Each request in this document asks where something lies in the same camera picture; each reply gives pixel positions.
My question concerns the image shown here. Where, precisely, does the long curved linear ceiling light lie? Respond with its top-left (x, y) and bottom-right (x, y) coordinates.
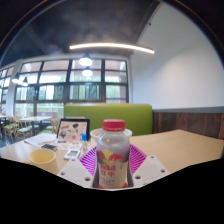
top-left (69, 42), bottom-right (156, 55)

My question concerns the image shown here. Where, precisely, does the light wooden dining table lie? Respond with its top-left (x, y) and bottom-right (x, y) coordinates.
top-left (19, 115), bottom-right (53, 133)

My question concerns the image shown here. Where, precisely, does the group of green-seated wooden chairs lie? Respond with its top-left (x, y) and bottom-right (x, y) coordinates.
top-left (0, 115), bottom-right (63, 143)

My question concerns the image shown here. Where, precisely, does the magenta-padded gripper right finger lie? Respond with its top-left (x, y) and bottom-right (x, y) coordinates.
top-left (129, 143), bottom-right (171, 188)

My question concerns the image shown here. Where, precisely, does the green upholstered bench backrest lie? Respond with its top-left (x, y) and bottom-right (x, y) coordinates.
top-left (63, 102), bottom-right (154, 137)

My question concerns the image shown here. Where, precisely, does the pale yellow mug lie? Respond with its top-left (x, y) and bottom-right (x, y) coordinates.
top-left (27, 147), bottom-right (60, 175)

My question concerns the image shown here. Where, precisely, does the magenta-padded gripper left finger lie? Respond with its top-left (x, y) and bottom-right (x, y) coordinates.
top-left (57, 146), bottom-right (98, 189)

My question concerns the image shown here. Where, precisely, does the small blue-capped bottle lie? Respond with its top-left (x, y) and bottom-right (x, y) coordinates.
top-left (81, 133), bottom-right (88, 149)

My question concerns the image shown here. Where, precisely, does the small white handheld device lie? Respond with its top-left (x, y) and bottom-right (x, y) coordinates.
top-left (63, 148), bottom-right (82, 161)

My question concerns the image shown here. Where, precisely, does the red-capped clear drink bottle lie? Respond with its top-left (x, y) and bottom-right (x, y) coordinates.
top-left (91, 118), bottom-right (134, 190)

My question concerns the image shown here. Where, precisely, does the small dark flat box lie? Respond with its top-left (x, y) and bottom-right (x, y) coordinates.
top-left (40, 143), bottom-right (58, 152)

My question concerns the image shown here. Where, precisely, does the white paper sheet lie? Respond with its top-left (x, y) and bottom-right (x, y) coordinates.
top-left (23, 133), bottom-right (58, 148)

